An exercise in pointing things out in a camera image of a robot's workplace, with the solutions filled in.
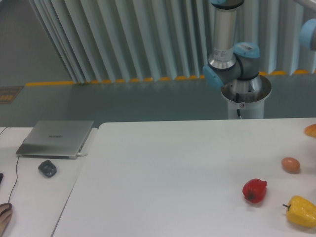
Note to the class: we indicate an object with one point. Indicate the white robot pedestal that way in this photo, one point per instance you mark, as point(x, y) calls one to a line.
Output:
point(246, 98)

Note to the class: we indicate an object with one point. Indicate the folded white partition screen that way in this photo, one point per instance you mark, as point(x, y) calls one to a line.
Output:
point(153, 39)

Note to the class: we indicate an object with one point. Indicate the yellow bell pepper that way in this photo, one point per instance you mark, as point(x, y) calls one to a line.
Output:
point(300, 211)

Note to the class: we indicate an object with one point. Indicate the black computer mouse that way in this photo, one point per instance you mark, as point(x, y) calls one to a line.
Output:
point(9, 210)

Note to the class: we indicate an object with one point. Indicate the brown egg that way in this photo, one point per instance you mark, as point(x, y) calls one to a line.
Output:
point(290, 164)

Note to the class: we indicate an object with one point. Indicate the orange triangular bread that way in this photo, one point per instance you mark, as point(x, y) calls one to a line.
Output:
point(310, 130)

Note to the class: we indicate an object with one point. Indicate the person's hand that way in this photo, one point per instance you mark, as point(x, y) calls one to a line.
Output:
point(3, 219)

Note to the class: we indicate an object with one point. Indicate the white usb plug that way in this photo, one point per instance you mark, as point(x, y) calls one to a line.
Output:
point(81, 155)

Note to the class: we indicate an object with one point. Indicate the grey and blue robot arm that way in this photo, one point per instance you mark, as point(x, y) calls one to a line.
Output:
point(224, 49)

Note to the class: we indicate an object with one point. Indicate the red bell pepper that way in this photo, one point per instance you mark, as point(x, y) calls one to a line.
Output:
point(255, 190)

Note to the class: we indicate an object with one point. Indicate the silver closed laptop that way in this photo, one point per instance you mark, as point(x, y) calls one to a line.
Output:
point(56, 139)

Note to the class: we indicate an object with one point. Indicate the small dark grey dish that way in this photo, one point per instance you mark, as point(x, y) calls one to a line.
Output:
point(47, 168)

